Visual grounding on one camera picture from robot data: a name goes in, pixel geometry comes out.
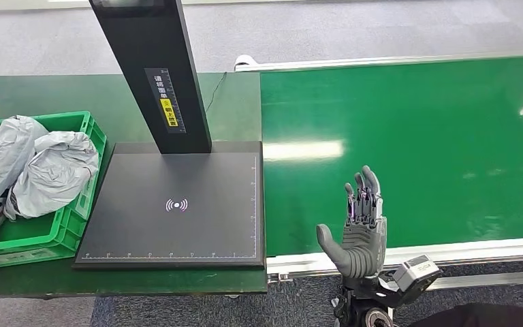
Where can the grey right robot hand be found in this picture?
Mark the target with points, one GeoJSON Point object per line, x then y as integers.
{"type": "Point", "coordinates": [363, 250]}

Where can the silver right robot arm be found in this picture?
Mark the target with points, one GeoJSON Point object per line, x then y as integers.
{"type": "Point", "coordinates": [365, 302]}

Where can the aluminium conveyor support beam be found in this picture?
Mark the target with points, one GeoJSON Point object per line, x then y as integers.
{"type": "Point", "coordinates": [491, 280]}

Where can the green conveyor belt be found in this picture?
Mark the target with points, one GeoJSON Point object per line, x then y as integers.
{"type": "Point", "coordinates": [446, 135]}

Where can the white conveyor end cap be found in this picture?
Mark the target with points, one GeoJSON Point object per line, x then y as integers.
{"type": "Point", "coordinates": [245, 60]}

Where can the black robot body cover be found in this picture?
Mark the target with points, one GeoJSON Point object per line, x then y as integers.
{"type": "Point", "coordinates": [491, 316]}

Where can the black yellow column label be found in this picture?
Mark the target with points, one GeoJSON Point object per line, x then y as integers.
{"type": "Point", "coordinates": [166, 101]}

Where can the black scanner column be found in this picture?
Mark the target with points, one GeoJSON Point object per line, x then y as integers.
{"type": "Point", "coordinates": [153, 40]}

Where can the crumpled grey courier bag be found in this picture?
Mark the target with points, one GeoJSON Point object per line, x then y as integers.
{"type": "Point", "coordinates": [54, 180]}

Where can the green plastic crate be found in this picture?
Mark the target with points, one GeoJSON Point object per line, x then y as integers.
{"type": "Point", "coordinates": [36, 234]}

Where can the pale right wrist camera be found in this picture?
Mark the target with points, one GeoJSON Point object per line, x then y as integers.
{"type": "Point", "coordinates": [417, 273]}

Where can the wide aluminium conveyor rail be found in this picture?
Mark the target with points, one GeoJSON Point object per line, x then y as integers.
{"type": "Point", "coordinates": [491, 250]}

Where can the thin aluminium conveyor rail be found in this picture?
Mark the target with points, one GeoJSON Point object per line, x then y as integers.
{"type": "Point", "coordinates": [379, 61]}

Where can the black scanner base plate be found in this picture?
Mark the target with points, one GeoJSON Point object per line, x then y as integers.
{"type": "Point", "coordinates": [176, 189]}

